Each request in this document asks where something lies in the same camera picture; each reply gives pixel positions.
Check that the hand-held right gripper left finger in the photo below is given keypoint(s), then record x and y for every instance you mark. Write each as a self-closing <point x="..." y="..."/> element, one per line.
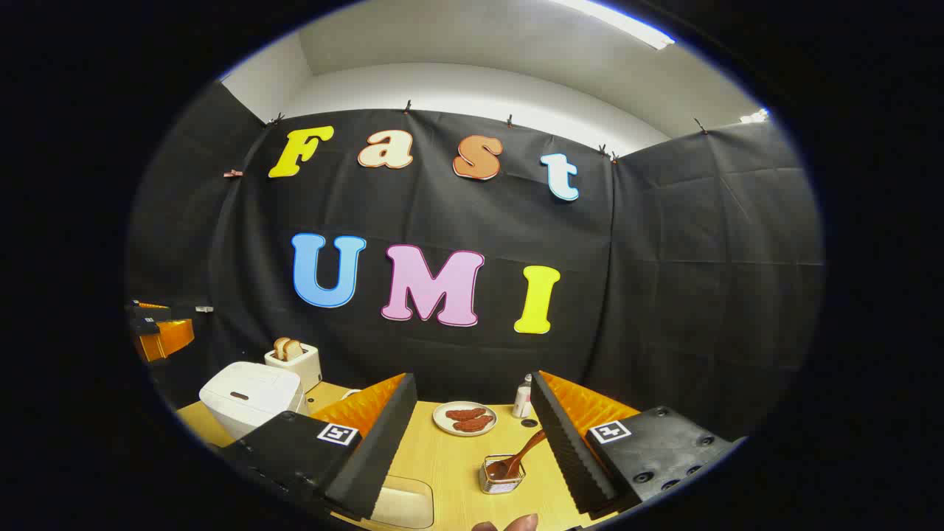
<point x="383" y="442"/>

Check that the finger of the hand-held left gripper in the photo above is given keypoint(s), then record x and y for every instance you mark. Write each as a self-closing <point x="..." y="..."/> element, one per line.
<point x="169" y="339"/>

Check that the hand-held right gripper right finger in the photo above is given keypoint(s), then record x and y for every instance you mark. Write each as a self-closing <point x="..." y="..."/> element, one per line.
<point x="564" y="442"/>

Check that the brown wooden spoon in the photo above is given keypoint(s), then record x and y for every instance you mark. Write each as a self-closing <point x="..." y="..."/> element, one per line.
<point x="525" y="451"/>

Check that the clear tray of rice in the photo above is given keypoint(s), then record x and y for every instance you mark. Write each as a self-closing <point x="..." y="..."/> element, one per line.
<point x="402" y="505"/>

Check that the white rice cooker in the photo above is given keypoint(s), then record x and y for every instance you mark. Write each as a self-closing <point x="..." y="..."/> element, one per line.
<point x="247" y="398"/>

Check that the clear bottle with pink label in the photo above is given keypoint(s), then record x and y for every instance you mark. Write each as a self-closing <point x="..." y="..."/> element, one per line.
<point x="522" y="402"/>

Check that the white round plate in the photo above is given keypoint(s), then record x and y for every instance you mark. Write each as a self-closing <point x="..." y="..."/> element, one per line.
<point x="442" y="424"/>

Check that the red sausage piece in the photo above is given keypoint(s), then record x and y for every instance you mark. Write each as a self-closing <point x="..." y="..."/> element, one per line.
<point x="466" y="414"/>
<point x="473" y="423"/>

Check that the white toaster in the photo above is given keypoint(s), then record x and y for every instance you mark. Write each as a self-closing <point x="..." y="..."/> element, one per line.
<point x="306" y="369"/>

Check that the toast bread slice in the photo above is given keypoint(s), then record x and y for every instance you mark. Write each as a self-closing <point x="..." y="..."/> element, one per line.
<point x="295" y="351"/>
<point x="280" y="348"/>

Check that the black backdrop cloth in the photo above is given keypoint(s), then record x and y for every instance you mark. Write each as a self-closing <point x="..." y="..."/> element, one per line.
<point x="664" y="295"/>

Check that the ceiling light strip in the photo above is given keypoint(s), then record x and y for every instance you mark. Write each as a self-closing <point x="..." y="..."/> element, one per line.
<point x="619" y="23"/>

